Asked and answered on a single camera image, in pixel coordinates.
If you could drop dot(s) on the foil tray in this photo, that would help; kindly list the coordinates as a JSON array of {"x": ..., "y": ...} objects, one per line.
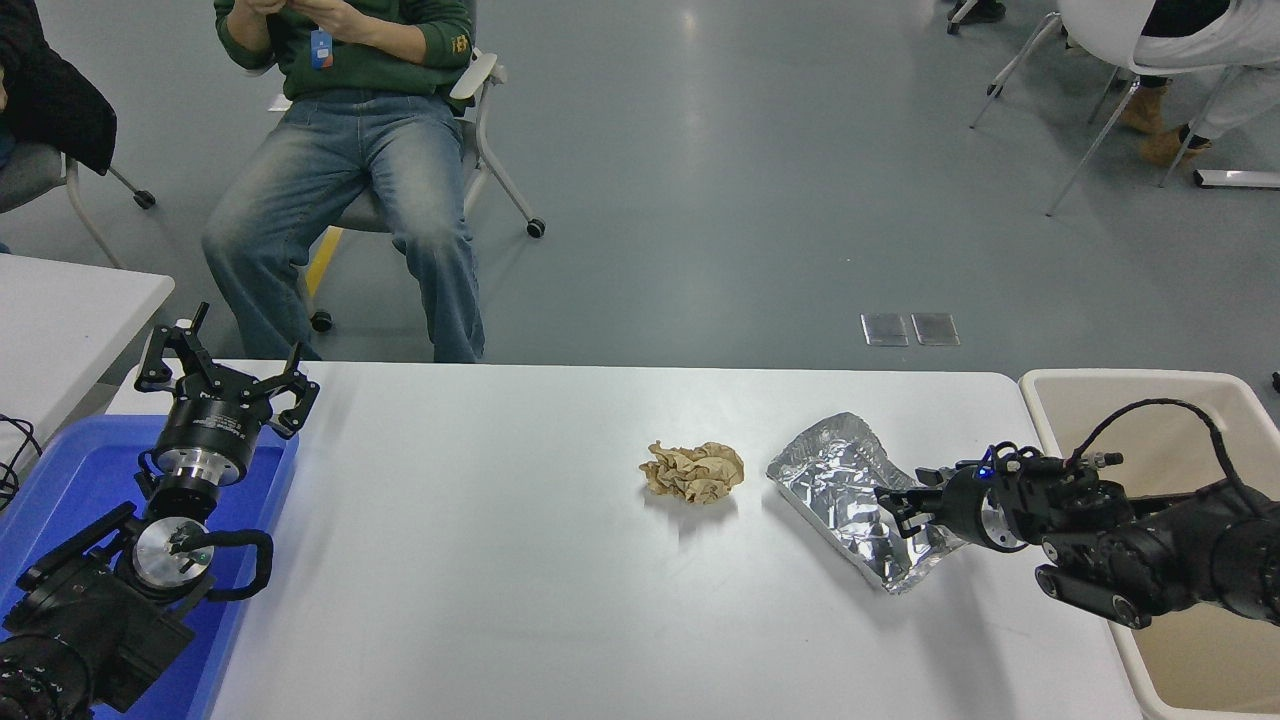
[{"x": 830, "y": 480}]

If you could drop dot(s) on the blue plastic tray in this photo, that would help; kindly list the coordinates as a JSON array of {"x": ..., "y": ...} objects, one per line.
[{"x": 70, "y": 470}]

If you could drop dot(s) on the white metal bar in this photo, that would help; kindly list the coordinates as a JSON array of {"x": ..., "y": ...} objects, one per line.
[{"x": 1240, "y": 179}]

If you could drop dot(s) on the white side table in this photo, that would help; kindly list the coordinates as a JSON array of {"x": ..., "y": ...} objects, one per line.
[{"x": 60, "y": 330}]

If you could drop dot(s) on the large beige plastic bin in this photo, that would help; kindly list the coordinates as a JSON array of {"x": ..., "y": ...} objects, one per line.
[{"x": 1200, "y": 670}]

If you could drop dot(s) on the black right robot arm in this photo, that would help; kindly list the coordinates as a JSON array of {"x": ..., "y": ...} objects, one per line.
[{"x": 1150, "y": 550}]

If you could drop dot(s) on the metal floor plate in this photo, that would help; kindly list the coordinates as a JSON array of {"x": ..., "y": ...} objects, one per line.
[
  {"x": 935, "y": 329},
  {"x": 885, "y": 330}
]

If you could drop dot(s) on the white paper scrap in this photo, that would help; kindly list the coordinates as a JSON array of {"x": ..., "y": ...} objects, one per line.
[{"x": 279, "y": 102}]

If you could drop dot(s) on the person's left hand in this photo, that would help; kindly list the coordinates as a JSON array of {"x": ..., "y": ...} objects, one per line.
[{"x": 340, "y": 18}]

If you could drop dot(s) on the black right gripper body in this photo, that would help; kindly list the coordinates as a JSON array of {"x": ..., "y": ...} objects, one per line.
[{"x": 962, "y": 505}]

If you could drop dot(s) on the person's right hand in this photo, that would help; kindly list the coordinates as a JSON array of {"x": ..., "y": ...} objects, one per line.
[{"x": 263, "y": 6}]

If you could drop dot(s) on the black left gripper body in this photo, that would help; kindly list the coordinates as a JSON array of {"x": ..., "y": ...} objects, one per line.
[{"x": 215, "y": 425}]

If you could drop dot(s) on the crumpled tan paper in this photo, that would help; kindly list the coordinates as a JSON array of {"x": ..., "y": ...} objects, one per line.
[{"x": 695, "y": 472}]

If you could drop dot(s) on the white chair with metal legs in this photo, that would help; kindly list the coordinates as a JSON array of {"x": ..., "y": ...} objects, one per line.
[{"x": 1100, "y": 30}]

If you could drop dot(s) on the person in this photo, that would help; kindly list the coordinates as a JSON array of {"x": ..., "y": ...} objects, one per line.
[
  {"x": 985, "y": 10},
  {"x": 1220, "y": 40},
  {"x": 330, "y": 180},
  {"x": 50, "y": 90}
]

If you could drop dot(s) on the grey wheeled office chair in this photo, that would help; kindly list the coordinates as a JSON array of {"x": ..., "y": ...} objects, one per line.
[
  {"x": 30, "y": 170},
  {"x": 480, "y": 80}
]

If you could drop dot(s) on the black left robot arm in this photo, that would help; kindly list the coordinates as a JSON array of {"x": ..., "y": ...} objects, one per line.
[{"x": 95, "y": 620}]

